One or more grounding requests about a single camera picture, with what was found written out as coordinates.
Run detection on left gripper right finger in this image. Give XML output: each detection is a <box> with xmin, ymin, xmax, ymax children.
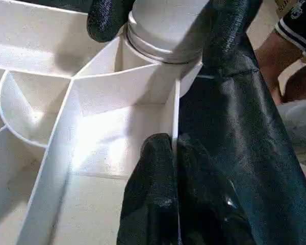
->
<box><xmin>174</xmin><ymin>134</ymin><xmax>257</xmax><ymax>245</ymax></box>

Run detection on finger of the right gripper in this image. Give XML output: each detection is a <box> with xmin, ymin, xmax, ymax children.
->
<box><xmin>86</xmin><ymin>0</ymin><xmax>137</xmax><ymax>43</ymax></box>
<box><xmin>200</xmin><ymin>0</ymin><xmax>263</xmax><ymax>73</ymax></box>

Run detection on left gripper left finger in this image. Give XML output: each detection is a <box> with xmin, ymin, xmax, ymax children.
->
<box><xmin>116</xmin><ymin>133</ymin><xmax>180</xmax><ymax>245</ymax></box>

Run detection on white plastic table leg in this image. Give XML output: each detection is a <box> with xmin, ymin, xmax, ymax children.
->
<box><xmin>125</xmin><ymin>0</ymin><xmax>216</xmax><ymax>65</ymax></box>

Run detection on white plastic table top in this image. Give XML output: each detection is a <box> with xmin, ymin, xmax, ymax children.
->
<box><xmin>0</xmin><ymin>0</ymin><xmax>203</xmax><ymax>245</ymax></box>

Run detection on black plastic mat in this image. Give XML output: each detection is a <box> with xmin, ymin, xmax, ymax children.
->
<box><xmin>20</xmin><ymin>0</ymin><xmax>306</xmax><ymax>245</ymax></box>

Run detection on dark striped shorts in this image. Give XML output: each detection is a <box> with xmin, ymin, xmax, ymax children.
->
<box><xmin>273</xmin><ymin>0</ymin><xmax>306</xmax><ymax>61</ymax></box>

